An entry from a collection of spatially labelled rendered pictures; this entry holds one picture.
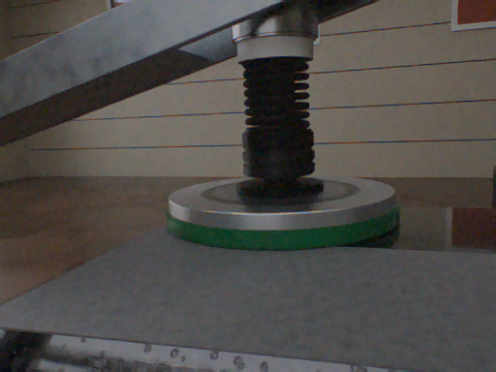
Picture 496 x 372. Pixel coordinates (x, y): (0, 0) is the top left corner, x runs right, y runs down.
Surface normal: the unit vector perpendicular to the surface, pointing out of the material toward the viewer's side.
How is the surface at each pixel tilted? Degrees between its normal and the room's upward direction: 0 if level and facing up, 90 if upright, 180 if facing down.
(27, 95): 90
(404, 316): 0
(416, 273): 0
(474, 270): 0
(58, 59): 90
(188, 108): 90
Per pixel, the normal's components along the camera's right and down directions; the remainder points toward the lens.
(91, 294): -0.04, -0.99
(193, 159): -0.32, 0.15
